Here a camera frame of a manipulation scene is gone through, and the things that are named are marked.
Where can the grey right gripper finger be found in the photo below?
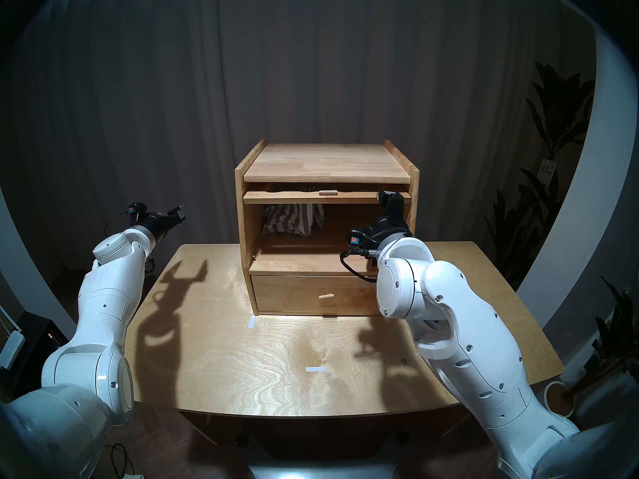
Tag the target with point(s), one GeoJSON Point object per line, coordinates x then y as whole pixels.
{"type": "Point", "coordinates": [392, 199]}

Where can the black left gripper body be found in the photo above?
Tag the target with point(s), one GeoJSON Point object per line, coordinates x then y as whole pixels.
{"type": "Point", "coordinates": [159, 226]}

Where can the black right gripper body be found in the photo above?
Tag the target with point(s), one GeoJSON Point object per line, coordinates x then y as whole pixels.
{"type": "Point", "coordinates": [392, 233]}

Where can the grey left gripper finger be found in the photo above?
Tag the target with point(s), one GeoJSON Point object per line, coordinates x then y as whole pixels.
{"type": "Point", "coordinates": [177, 213]}
{"type": "Point", "coordinates": [159, 213]}

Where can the wooden flap door with knob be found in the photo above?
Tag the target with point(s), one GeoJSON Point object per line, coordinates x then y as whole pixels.
{"type": "Point", "coordinates": [299, 197]}

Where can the grey white striped shirt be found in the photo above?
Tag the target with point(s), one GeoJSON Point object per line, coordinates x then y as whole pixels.
{"type": "Point", "coordinates": [289, 218]}

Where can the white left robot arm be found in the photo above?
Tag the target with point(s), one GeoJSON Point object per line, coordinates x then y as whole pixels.
{"type": "Point", "coordinates": [85, 343]}

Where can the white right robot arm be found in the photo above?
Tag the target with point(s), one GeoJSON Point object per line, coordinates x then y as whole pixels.
{"type": "Point", "coordinates": [459, 323]}

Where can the wooden drawer with knob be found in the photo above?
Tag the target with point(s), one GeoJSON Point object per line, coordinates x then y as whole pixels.
{"type": "Point", "coordinates": [279, 296]}

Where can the wooden cabinet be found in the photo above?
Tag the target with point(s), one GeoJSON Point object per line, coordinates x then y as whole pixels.
{"type": "Point", "coordinates": [324, 163]}

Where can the grey curtain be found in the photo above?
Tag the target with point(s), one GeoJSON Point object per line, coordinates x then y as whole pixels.
{"type": "Point", "coordinates": [150, 109]}

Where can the white paper plant label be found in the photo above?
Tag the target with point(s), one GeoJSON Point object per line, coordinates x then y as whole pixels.
{"type": "Point", "coordinates": [547, 171]}

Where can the black computer tower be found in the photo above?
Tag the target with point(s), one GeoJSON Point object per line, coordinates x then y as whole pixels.
{"type": "Point", "coordinates": [35, 333]}

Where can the tall dark leafy plant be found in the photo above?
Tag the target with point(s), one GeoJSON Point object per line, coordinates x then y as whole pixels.
{"type": "Point", "coordinates": [554, 109]}

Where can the white box device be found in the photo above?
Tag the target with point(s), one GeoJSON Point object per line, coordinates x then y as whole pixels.
{"type": "Point", "coordinates": [11, 348]}

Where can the white round plant pot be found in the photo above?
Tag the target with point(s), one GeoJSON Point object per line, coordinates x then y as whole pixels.
{"type": "Point", "coordinates": [559, 400]}

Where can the dark potted plant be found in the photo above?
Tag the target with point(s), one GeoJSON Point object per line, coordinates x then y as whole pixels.
{"type": "Point", "coordinates": [616, 333]}

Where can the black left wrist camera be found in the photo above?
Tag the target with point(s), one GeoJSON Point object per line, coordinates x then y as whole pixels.
{"type": "Point", "coordinates": [137, 208]}

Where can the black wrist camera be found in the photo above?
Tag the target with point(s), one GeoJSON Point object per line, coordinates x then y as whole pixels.
{"type": "Point", "coordinates": [137, 208]}
{"type": "Point", "coordinates": [358, 236]}

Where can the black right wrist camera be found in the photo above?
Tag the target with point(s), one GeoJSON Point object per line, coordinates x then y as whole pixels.
{"type": "Point", "coordinates": [358, 236]}

